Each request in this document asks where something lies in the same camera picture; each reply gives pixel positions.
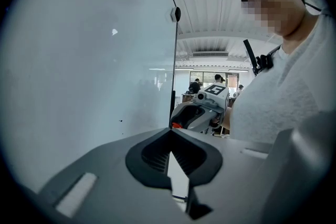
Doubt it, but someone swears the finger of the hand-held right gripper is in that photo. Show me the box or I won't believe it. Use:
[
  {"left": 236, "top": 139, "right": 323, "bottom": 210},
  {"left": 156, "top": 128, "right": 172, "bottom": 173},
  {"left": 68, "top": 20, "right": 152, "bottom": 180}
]
[
  {"left": 169, "top": 101, "right": 203, "bottom": 129},
  {"left": 182, "top": 108, "right": 216, "bottom": 134}
]

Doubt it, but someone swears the white whiteboard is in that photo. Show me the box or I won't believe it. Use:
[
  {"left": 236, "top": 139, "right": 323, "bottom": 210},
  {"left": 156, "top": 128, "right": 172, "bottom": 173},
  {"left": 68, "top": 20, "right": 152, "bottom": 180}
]
[{"left": 5, "top": 0, "right": 182, "bottom": 194}]

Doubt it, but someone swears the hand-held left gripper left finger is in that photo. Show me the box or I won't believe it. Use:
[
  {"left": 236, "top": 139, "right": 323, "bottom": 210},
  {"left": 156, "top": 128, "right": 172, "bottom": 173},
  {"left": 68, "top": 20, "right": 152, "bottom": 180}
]
[{"left": 38, "top": 127, "right": 195, "bottom": 224}]

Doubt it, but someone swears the ceiling air conditioner vent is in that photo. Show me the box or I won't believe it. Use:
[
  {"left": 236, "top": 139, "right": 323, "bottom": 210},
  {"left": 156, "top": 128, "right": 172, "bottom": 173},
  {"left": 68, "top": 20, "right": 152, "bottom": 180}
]
[{"left": 193, "top": 51, "right": 229, "bottom": 58}]

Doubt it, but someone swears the black chest mount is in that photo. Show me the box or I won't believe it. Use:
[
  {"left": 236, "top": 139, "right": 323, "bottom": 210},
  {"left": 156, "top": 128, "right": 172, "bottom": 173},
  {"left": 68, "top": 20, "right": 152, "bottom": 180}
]
[{"left": 243, "top": 39, "right": 282, "bottom": 77}]

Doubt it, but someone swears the black headset cable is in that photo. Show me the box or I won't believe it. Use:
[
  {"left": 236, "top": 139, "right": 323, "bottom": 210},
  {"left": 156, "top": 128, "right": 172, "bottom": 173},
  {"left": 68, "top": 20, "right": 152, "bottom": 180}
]
[{"left": 296, "top": 0, "right": 330, "bottom": 17}]

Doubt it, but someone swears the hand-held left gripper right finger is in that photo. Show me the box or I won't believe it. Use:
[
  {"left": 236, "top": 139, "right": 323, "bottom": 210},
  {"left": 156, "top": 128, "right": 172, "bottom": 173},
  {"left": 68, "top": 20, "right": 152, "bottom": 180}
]
[{"left": 170, "top": 127, "right": 275, "bottom": 224}]

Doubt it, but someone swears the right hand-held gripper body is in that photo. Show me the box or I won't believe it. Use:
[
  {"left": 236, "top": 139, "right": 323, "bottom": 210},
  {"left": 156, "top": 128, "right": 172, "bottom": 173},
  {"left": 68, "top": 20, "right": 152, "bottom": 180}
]
[{"left": 193, "top": 83, "right": 229, "bottom": 135}]

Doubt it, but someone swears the person's white shirt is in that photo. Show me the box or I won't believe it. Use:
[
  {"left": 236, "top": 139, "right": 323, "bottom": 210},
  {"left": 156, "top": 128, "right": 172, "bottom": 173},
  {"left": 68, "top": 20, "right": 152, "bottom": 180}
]
[{"left": 229, "top": 12, "right": 336, "bottom": 145}]

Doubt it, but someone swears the brown wooden shelf cabinet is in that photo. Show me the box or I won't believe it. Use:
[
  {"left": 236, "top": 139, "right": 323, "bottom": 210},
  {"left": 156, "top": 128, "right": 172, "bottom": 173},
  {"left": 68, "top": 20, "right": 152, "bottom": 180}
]
[{"left": 182, "top": 93, "right": 196, "bottom": 104}]

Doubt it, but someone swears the window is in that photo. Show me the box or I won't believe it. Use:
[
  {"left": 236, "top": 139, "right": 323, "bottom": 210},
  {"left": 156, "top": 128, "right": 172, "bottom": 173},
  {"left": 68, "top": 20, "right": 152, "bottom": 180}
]
[{"left": 189, "top": 71, "right": 240, "bottom": 90}]

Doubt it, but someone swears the person's right forearm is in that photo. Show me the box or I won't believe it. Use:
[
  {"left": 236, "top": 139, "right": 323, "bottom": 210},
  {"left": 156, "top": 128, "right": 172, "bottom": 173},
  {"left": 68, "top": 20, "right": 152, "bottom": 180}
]
[{"left": 222, "top": 106, "right": 233, "bottom": 131}]

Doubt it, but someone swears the black whiteboard stand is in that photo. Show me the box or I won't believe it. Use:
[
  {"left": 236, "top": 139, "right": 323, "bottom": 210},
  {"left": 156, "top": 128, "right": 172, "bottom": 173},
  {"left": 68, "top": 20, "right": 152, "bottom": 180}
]
[{"left": 169, "top": 89, "right": 176, "bottom": 116}]

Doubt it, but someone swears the person's head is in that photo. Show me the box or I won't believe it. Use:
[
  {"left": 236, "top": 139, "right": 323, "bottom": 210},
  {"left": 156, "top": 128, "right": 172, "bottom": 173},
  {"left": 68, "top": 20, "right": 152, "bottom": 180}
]
[{"left": 240, "top": 0, "right": 322, "bottom": 56}]

